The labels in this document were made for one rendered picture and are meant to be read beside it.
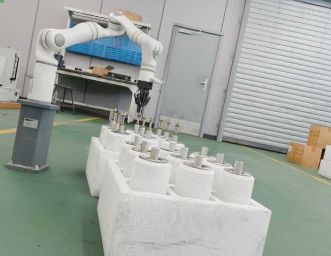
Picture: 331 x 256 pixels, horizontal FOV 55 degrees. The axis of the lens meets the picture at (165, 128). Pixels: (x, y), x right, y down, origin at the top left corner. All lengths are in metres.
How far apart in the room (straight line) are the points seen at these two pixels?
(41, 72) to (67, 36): 0.20
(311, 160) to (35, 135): 4.01
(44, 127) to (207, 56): 5.30
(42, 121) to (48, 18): 5.55
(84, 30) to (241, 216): 1.12
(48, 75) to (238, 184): 0.97
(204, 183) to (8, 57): 4.32
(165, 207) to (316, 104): 6.43
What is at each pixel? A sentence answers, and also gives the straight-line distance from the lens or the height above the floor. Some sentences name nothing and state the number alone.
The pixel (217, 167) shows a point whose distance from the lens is 0.94.
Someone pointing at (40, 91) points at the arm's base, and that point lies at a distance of 1.49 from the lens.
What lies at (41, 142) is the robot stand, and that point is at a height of 0.13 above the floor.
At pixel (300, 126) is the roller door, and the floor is 0.62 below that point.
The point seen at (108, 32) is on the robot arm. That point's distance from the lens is 1.74.
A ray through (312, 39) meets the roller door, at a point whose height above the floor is 2.33.
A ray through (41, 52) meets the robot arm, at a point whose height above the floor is 0.52.
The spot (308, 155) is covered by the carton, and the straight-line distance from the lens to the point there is 4.84.
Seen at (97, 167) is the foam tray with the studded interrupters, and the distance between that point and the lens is 1.24.
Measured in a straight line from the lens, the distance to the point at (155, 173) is 0.76.
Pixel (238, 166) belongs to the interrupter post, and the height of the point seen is 0.27.
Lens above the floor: 0.38
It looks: 3 degrees down
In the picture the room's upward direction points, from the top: 11 degrees clockwise
